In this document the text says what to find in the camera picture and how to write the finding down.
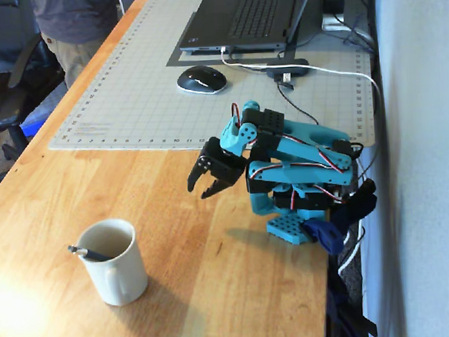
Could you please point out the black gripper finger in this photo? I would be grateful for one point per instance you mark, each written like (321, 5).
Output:
(216, 188)
(199, 168)

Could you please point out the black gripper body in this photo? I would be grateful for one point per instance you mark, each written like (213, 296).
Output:
(224, 169)

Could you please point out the black pen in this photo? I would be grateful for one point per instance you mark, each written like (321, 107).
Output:
(93, 254)

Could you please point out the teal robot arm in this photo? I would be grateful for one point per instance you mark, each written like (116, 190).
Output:
(303, 134)

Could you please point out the white ceramic mug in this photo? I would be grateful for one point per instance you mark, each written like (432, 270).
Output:
(116, 272)

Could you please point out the grey cutting mat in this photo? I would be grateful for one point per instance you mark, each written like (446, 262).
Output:
(143, 105)

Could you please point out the black computer mouse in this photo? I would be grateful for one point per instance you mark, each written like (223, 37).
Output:
(202, 79)

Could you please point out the black usb hub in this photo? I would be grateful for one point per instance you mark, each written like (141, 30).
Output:
(288, 68)

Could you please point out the blue table clamp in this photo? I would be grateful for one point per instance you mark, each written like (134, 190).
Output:
(329, 230)

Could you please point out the dark grey laptop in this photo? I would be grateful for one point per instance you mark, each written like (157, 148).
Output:
(252, 16)

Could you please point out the person in grey shirt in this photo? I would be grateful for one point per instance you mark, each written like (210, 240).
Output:
(72, 28)

